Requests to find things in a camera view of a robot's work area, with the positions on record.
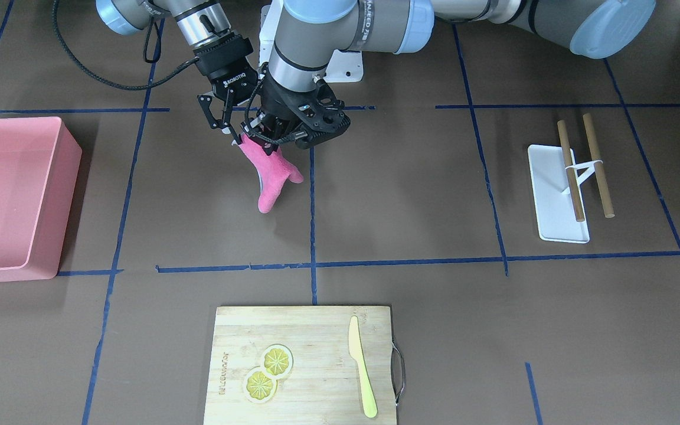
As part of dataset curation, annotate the wooden rod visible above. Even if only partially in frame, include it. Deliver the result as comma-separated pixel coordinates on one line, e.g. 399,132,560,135
557,119,586,223
582,113,615,218

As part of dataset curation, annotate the pink plastic bin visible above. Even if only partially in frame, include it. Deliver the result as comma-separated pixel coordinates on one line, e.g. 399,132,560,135
0,116,83,282

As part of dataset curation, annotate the white rectangular tray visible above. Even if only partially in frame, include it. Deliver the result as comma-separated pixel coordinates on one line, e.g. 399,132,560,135
527,145,589,244

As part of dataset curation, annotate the yellow plastic knife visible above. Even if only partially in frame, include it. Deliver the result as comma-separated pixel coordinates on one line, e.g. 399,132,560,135
348,315,378,418

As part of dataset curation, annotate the inner wooden rod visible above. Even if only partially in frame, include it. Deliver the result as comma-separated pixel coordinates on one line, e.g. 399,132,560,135
557,119,586,223

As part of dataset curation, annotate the outer wooden rod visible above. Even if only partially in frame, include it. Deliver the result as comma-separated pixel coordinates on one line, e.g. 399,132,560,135
582,113,615,218

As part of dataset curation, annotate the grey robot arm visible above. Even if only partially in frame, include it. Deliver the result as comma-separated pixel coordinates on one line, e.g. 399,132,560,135
96,1,259,145
242,1,656,149

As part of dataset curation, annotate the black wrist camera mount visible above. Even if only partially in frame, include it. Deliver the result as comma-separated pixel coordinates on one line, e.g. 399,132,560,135
292,99,351,149

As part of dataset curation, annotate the pink fleece cloth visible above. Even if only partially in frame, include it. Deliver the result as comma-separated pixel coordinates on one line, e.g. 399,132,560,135
238,133,304,214

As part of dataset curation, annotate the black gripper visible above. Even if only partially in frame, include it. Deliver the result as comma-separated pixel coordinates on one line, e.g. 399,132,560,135
222,76,324,145
194,34,259,132

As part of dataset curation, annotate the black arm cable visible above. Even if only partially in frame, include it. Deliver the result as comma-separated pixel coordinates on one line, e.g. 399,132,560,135
244,65,270,128
52,0,205,91

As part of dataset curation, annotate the bamboo cutting board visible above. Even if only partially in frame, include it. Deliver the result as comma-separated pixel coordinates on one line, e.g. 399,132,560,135
202,306,398,424

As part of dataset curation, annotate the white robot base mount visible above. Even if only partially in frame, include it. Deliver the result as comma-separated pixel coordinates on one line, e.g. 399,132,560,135
259,1,364,83

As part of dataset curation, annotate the white rack bracket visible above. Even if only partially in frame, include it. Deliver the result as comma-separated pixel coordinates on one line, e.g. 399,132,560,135
562,159,604,195

